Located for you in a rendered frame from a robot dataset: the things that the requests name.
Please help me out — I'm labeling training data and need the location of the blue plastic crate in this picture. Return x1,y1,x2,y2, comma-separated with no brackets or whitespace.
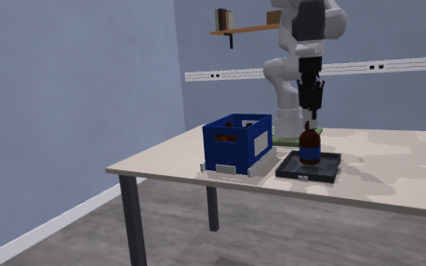
202,113,273,175

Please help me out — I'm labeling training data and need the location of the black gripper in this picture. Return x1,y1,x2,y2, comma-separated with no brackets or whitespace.
297,56,325,129

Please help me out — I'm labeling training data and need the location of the brown glass bottle with blue label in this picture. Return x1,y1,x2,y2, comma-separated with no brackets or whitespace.
300,121,321,166

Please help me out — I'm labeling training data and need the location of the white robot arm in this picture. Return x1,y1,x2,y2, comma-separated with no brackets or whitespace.
263,0,348,138

